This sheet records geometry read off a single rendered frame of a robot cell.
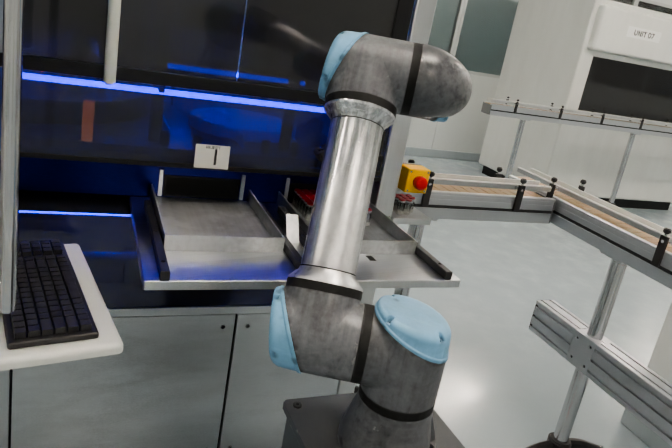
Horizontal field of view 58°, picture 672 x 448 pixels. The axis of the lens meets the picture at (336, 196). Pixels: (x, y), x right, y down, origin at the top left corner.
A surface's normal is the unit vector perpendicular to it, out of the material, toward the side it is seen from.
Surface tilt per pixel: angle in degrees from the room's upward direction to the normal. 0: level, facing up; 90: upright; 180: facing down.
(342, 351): 77
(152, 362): 90
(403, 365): 89
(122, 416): 90
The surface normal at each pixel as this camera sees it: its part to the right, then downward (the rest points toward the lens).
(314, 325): 0.00, -0.21
